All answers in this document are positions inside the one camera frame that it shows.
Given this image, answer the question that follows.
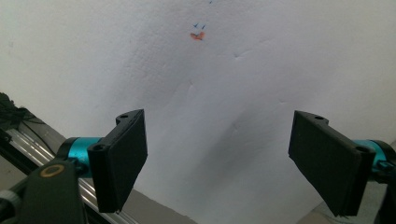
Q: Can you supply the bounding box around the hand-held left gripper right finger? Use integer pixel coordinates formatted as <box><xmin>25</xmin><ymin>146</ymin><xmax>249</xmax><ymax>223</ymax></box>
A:
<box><xmin>288</xmin><ymin>109</ymin><xmax>396</xmax><ymax>217</ymax></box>

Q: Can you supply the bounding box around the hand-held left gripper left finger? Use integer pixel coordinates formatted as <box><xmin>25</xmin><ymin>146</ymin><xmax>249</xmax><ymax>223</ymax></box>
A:
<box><xmin>57</xmin><ymin>108</ymin><xmax>149</xmax><ymax>214</ymax></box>

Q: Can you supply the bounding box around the dark cloth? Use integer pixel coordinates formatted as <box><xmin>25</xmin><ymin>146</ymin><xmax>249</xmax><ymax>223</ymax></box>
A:
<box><xmin>0</xmin><ymin>91</ymin><xmax>35</xmax><ymax>133</ymax></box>

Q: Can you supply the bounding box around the aluminium frame rail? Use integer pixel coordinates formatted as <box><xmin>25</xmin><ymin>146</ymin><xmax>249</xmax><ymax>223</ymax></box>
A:
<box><xmin>0</xmin><ymin>119</ymin><xmax>139</xmax><ymax>224</ymax></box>

